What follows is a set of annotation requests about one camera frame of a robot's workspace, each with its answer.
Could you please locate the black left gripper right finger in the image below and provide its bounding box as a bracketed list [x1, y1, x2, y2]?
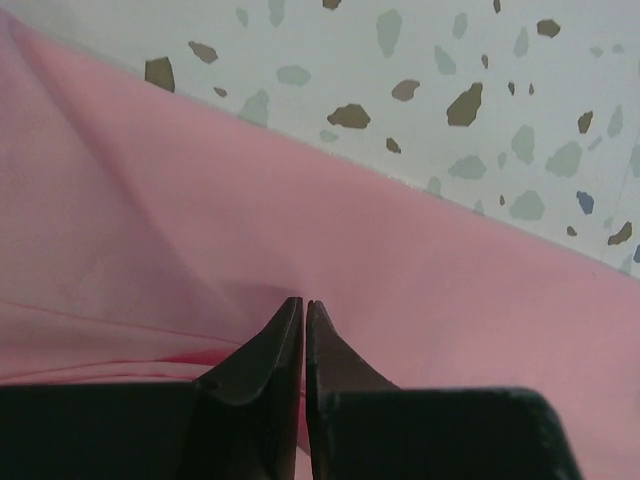
[306, 301, 583, 480]

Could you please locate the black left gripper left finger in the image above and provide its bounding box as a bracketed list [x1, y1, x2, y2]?
[1, 298, 303, 479]

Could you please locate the pink t shirt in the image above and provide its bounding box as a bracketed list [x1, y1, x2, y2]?
[1, 12, 639, 479]

